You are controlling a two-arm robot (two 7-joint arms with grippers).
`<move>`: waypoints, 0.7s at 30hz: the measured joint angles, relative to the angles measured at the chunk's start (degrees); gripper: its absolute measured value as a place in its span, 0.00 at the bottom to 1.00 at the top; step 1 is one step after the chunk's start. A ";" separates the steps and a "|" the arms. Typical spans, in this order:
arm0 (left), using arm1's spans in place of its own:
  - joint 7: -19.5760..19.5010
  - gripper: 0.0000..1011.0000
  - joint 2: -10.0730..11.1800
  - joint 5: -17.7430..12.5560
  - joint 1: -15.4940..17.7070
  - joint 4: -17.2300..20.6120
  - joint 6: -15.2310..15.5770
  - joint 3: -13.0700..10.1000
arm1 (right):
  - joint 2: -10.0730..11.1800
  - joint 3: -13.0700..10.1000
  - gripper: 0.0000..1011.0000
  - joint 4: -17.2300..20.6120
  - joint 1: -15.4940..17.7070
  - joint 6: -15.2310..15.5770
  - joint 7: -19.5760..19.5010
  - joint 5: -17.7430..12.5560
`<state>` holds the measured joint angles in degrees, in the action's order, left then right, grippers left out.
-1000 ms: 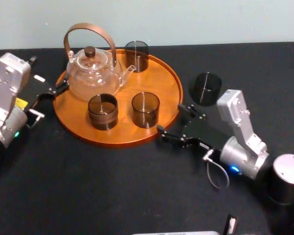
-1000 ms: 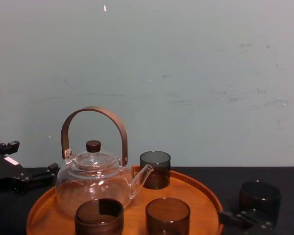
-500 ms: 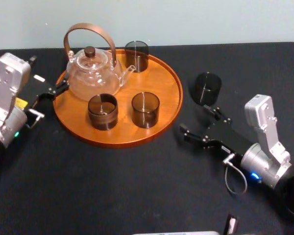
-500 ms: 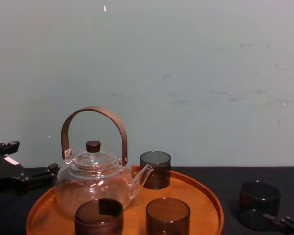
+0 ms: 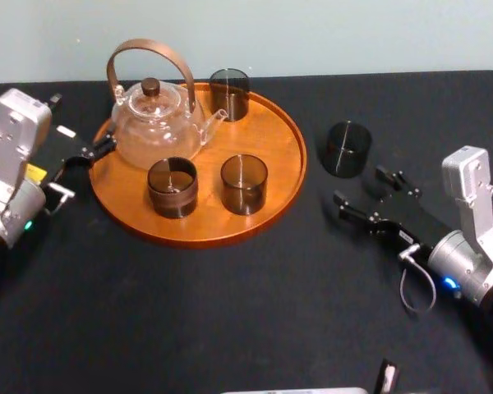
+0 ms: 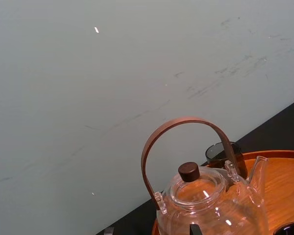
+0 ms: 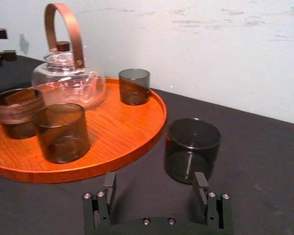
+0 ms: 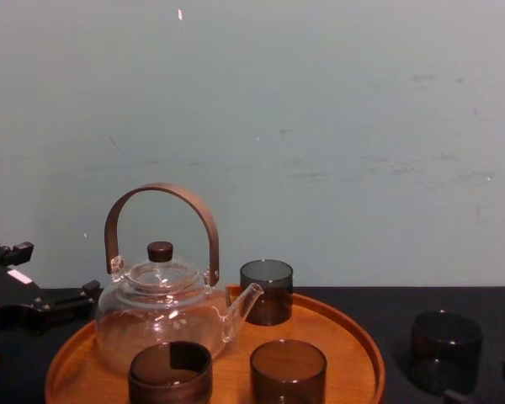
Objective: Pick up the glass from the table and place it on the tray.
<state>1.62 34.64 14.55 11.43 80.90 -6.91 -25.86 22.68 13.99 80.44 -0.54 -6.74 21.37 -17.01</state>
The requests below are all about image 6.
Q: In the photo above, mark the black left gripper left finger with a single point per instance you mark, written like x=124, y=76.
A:
x=109, y=231

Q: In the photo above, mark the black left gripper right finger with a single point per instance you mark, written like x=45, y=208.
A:
x=194, y=230

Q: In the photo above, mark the smoky grey drinking glass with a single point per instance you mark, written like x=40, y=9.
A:
x=214, y=154

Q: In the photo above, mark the dark drinking glass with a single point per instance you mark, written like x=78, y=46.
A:
x=290, y=229

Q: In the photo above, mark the round orange wooden tray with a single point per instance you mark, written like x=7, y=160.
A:
x=286, y=186

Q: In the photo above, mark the glass lid with dark knob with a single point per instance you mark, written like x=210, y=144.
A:
x=189, y=171

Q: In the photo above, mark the plain pale wall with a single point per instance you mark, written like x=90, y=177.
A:
x=88, y=85

